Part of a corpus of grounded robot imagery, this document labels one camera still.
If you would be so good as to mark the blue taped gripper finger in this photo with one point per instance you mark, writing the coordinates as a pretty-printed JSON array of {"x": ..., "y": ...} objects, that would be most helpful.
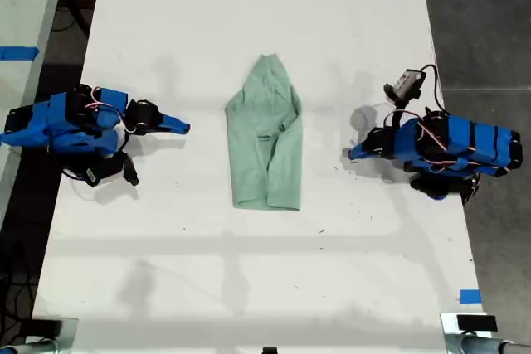
[
  {"x": 363, "y": 157},
  {"x": 361, "y": 149},
  {"x": 174, "y": 121},
  {"x": 172, "y": 129}
]

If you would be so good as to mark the pale green T-shirt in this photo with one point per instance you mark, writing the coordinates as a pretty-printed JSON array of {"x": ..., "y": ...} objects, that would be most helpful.
[{"x": 269, "y": 155}]

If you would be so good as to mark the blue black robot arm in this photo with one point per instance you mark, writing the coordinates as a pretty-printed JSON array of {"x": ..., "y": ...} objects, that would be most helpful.
[
  {"x": 62, "y": 126},
  {"x": 456, "y": 144}
]

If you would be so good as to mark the long blue tape strip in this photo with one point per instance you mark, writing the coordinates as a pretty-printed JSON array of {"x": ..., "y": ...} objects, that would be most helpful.
[{"x": 18, "y": 53}]

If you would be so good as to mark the white side table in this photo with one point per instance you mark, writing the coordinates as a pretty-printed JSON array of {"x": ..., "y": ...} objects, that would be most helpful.
[{"x": 25, "y": 18}]

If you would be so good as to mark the small blue tape piece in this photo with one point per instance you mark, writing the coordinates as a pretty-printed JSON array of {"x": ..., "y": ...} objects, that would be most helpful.
[{"x": 470, "y": 297}]

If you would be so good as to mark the small black box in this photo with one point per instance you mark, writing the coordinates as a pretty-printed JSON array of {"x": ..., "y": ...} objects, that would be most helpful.
[
  {"x": 45, "y": 327},
  {"x": 477, "y": 323}
]

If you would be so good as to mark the tiny black clamp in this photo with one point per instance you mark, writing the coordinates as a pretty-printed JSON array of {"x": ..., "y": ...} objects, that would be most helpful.
[{"x": 269, "y": 350}]

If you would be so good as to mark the grey metal pipe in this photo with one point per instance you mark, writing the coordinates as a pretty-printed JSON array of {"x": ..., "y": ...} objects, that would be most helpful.
[
  {"x": 25, "y": 347},
  {"x": 477, "y": 345}
]

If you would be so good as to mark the short black camera stalk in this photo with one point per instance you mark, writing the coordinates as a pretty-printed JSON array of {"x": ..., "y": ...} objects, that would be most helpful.
[
  {"x": 399, "y": 113},
  {"x": 130, "y": 171}
]

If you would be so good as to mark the grey black camera box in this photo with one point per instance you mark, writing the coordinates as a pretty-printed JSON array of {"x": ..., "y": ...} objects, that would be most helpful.
[{"x": 408, "y": 82}]

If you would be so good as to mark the black camera box white label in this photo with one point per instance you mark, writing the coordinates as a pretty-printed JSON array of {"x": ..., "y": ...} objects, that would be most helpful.
[{"x": 101, "y": 171}]

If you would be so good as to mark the white metal bracket plate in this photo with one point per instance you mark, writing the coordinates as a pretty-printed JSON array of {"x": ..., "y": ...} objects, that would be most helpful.
[{"x": 448, "y": 323}]

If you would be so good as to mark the grey metal bracket plate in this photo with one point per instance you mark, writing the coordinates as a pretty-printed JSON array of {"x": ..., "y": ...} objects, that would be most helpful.
[{"x": 70, "y": 331}]

